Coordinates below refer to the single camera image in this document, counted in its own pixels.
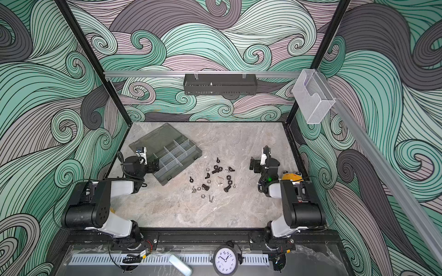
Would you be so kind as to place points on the black bolt with nuts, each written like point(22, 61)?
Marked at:
point(217, 169)

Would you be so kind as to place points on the black wall tray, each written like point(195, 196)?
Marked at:
point(231, 85)

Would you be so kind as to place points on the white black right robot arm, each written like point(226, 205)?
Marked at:
point(302, 209)

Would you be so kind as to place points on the white oblong remote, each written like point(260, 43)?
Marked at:
point(180, 265)

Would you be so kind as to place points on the yellow frog plush toy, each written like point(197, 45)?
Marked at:
point(294, 177)

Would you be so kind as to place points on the black large bolt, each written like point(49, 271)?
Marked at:
point(227, 188)

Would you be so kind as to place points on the clear plastic wall holder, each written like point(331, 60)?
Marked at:
point(314, 95)

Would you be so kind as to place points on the aluminium rail bar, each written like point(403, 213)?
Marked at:
point(182, 74)

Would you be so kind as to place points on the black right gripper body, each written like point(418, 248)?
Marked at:
point(263, 160)

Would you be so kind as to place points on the grey compartment organizer box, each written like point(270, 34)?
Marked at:
point(173, 151)

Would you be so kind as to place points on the white perforated cable duct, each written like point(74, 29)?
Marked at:
point(161, 259)

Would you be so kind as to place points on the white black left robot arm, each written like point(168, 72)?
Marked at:
point(89, 206)

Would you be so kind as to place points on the white round clock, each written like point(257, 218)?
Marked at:
point(225, 261)

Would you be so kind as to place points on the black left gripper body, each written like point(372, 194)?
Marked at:
point(151, 165)

